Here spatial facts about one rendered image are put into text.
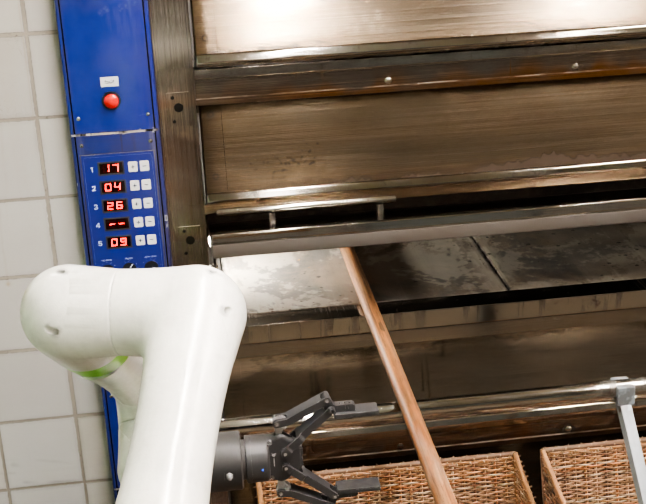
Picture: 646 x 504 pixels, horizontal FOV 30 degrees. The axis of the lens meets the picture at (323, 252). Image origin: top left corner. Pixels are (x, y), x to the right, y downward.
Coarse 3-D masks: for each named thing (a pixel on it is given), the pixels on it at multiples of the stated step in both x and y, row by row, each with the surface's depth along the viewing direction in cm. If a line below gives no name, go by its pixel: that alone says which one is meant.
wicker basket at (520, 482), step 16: (384, 464) 254; (400, 464) 254; (416, 464) 254; (448, 464) 255; (464, 464) 255; (480, 464) 256; (512, 464) 256; (272, 480) 251; (288, 480) 251; (336, 480) 252; (384, 480) 254; (400, 480) 254; (416, 480) 254; (448, 480) 255; (464, 480) 255; (480, 480) 256; (496, 480) 256; (512, 480) 257; (256, 496) 248; (272, 496) 251; (368, 496) 253; (384, 496) 254; (400, 496) 254; (416, 496) 255; (432, 496) 255; (464, 496) 256; (480, 496) 256; (496, 496) 256; (512, 496) 257; (528, 496) 246
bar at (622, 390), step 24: (576, 384) 214; (600, 384) 214; (624, 384) 214; (384, 408) 210; (432, 408) 211; (456, 408) 211; (480, 408) 212; (624, 408) 214; (240, 432) 208; (624, 432) 214
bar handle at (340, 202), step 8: (320, 200) 224; (328, 200) 224; (336, 200) 224; (344, 200) 224; (352, 200) 225; (360, 200) 225; (368, 200) 225; (376, 200) 225; (384, 200) 225; (392, 200) 225; (224, 208) 222; (232, 208) 222; (240, 208) 223; (248, 208) 223; (256, 208) 223; (264, 208) 223; (272, 208) 223; (280, 208) 223; (288, 208) 223; (296, 208) 224; (304, 208) 224; (312, 208) 224; (320, 208) 225; (376, 208) 226; (224, 216) 223; (272, 216) 223; (272, 224) 224
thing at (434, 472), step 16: (352, 256) 266; (352, 272) 259; (368, 288) 250; (368, 304) 242; (368, 320) 237; (384, 336) 228; (384, 352) 223; (400, 368) 216; (400, 384) 210; (400, 400) 206; (416, 416) 200; (416, 432) 195; (416, 448) 193; (432, 448) 191; (432, 464) 186; (432, 480) 183; (448, 496) 178
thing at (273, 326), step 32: (544, 288) 253; (576, 288) 252; (608, 288) 252; (640, 288) 251; (256, 320) 244; (288, 320) 244; (320, 320) 244; (352, 320) 244; (384, 320) 245; (416, 320) 246; (448, 320) 247; (480, 320) 248
